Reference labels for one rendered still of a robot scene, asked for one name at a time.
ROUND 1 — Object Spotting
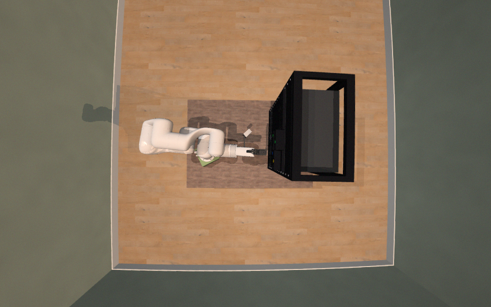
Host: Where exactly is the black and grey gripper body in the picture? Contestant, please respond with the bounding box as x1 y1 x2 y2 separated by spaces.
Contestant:
235 144 255 158

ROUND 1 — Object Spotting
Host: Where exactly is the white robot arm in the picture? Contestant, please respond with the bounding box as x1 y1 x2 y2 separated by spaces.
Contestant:
139 118 236 162

